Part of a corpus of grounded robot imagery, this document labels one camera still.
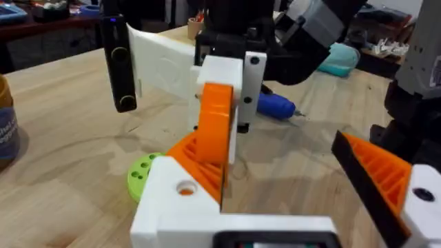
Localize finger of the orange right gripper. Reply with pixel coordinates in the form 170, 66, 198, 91
188, 55, 244, 166
237, 51, 268, 134

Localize brown cup with tools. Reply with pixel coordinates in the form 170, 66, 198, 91
187, 11, 207, 41

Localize orange ribbed wedge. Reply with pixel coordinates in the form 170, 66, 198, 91
166, 132, 229, 205

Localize teal cloth bundle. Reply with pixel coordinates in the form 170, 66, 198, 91
316, 42, 361, 79

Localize blue electric screwdriver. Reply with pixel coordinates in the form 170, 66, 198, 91
256, 83, 307, 122

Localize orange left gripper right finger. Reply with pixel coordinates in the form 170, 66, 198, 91
331, 130, 441, 248

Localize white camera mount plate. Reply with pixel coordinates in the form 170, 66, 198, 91
126, 23, 198, 101

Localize blue bowl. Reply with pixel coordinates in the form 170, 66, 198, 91
80, 3, 101, 17

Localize dark wooden side table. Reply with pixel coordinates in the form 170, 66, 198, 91
0, 13, 105, 74

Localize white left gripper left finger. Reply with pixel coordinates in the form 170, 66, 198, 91
130, 156, 222, 248

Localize blue tray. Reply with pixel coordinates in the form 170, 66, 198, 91
0, 2, 29, 24

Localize brown jar with blue label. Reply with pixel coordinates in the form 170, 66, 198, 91
0, 73, 21, 170

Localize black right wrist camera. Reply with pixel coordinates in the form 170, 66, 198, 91
101, 14, 138, 114

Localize heap of white parts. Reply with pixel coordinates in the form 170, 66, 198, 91
371, 37, 411, 58

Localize green disc with holes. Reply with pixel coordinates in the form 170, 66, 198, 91
127, 152, 167, 204

